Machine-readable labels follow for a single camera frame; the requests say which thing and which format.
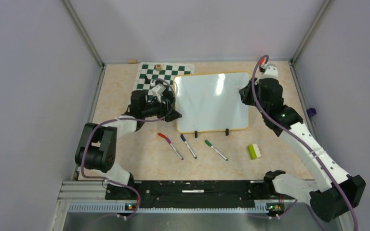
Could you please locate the black chess piece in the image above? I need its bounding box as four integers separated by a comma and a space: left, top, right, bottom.
145, 75, 151, 84

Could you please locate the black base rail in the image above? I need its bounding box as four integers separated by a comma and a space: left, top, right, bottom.
105, 180, 290, 209

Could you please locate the blue capped marker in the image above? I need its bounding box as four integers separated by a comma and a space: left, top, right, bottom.
180, 134, 197, 159

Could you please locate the purple capped marker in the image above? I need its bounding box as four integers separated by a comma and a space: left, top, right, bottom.
165, 137, 184, 160

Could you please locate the green white lego brick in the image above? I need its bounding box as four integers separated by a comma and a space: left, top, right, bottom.
247, 144, 262, 160

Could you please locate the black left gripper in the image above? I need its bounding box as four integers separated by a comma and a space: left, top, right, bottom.
141, 94, 182, 122

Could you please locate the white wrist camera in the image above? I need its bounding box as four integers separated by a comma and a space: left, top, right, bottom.
259, 64, 278, 79
150, 83, 166, 103

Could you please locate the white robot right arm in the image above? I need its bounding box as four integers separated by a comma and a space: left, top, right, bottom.
239, 78, 366, 226

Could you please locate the small wooden block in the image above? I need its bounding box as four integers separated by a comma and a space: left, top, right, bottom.
128, 59, 138, 64

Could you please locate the yellow framed whiteboard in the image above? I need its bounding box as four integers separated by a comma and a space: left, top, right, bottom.
174, 72, 251, 133

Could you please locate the green white chess mat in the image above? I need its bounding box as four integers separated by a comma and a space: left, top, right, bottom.
133, 62, 195, 97

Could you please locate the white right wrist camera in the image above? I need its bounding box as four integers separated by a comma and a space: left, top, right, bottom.
259, 64, 278, 79

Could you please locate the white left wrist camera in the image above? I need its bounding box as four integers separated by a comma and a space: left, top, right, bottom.
150, 83, 166, 103

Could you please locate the green capped marker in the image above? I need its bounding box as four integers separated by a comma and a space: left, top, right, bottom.
204, 140, 228, 161

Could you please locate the purple block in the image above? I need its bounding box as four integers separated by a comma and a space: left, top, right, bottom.
306, 108, 317, 118

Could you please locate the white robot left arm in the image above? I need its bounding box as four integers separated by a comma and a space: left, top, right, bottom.
75, 90, 182, 199

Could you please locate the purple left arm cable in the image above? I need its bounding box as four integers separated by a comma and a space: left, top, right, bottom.
80, 78, 177, 220

